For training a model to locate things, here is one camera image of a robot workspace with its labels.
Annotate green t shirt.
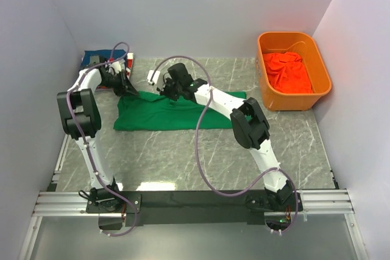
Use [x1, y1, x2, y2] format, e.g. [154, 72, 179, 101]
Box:
[113, 90, 247, 132]

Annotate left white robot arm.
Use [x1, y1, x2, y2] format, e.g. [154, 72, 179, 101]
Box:
[57, 53, 138, 213]

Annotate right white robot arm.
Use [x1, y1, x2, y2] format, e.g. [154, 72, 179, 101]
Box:
[149, 63, 299, 211]

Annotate folded blue t shirt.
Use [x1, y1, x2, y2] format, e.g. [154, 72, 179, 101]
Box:
[80, 49, 127, 68]

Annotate orange t shirt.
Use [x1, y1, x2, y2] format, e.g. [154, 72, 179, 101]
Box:
[263, 52, 313, 94]

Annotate black base beam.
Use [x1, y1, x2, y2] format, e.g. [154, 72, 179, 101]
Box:
[86, 190, 303, 227]

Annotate orange plastic basket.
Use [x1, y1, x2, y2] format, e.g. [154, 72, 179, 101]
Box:
[255, 31, 332, 111]

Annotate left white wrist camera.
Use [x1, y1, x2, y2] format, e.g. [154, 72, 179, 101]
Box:
[108, 58, 127, 74]

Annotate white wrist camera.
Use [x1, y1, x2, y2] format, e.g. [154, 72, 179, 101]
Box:
[147, 70, 164, 91]
[108, 58, 127, 74]

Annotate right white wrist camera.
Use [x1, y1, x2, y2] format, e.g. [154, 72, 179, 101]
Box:
[147, 70, 164, 91]

